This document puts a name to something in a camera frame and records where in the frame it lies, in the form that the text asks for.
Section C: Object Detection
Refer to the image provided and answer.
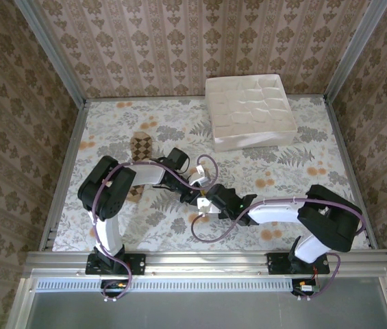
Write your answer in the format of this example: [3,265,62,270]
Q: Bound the beige green brown argyle sock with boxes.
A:
[125,131,154,204]

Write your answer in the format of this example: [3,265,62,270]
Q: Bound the aluminium extrusion beam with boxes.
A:
[25,249,387,278]

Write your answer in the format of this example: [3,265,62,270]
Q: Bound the white fabric divided organizer box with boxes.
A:
[205,74,297,154]

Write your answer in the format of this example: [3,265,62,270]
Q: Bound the grey metal sheet panel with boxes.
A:
[28,291,386,329]

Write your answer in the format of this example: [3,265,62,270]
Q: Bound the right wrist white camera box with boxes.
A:
[196,197,215,216]

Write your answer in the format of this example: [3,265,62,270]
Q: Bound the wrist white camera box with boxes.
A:
[196,197,215,216]
[192,166,212,188]

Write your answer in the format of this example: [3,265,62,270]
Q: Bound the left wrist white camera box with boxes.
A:
[192,166,212,188]

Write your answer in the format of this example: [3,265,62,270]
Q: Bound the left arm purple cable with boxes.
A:
[90,154,220,302]

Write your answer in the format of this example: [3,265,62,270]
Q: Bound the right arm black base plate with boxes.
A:
[266,252,330,276]

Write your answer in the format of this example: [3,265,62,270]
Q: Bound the slotted grey cable duct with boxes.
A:
[34,279,384,293]

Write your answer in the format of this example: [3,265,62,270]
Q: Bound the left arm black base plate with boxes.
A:
[86,253,147,276]

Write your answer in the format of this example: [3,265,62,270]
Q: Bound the aluminium table side rail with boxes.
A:
[323,98,378,250]
[38,101,90,253]

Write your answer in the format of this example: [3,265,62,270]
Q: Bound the black cable connector bracket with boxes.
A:
[100,279,131,304]
[290,278,321,303]

